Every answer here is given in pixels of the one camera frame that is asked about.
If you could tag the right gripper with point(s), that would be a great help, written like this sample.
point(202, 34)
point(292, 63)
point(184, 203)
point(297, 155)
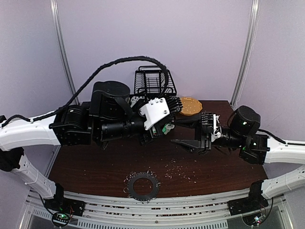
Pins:
point(205, 131)

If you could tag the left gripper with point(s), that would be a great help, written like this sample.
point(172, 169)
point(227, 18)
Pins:
point(148, 139)

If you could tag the black wire dish rack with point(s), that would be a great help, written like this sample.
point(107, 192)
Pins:
point(149, 82)

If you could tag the metal keyring disc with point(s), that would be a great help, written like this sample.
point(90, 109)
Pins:
point(142, 186)

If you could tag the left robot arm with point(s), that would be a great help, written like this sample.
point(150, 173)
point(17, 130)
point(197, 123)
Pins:
point(109, 115)

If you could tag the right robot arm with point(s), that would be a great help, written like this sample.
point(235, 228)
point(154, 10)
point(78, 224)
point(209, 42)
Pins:
point(256, 146)

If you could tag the white black dotted bowl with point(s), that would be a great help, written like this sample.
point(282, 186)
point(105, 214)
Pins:
point(134, 100)

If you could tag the yellow dotted plate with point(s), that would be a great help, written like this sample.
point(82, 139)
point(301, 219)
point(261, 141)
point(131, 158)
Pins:
point(191, 106)

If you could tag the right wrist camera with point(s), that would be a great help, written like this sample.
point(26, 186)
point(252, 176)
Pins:
point(217, 129)

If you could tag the aluminium front rail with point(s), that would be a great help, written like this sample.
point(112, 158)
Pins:
point(192, 212)

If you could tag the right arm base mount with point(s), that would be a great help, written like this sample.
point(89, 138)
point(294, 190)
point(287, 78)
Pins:
point(247, 204)

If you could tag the right aluminium frame post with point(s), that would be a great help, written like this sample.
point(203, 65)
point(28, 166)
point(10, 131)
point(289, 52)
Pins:
point(245, 62)

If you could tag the aluminium frame post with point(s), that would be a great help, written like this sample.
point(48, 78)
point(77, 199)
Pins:
point(245, 62)
point(61, 45)

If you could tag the left aluminium frame post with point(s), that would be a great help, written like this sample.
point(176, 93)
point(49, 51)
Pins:
point(61, 45)

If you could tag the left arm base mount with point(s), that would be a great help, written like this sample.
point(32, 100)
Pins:
point(66, 205)

